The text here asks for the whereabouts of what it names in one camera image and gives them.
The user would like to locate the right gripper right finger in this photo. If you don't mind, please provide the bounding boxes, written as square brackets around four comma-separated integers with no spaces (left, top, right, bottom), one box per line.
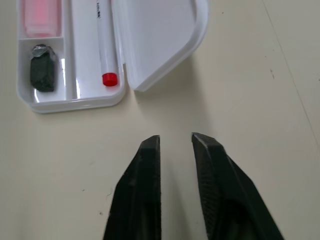
[190,132,294,240]

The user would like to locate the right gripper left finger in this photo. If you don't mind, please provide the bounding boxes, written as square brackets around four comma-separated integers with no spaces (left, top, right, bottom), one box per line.
[102,134,162,240]

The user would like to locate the white plastic pencil case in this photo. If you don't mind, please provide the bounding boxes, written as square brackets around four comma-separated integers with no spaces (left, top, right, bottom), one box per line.
[15,0,210,115]

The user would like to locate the red capped white marker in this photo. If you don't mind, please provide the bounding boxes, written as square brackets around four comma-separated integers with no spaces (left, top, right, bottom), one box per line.
[93,0,119,88]

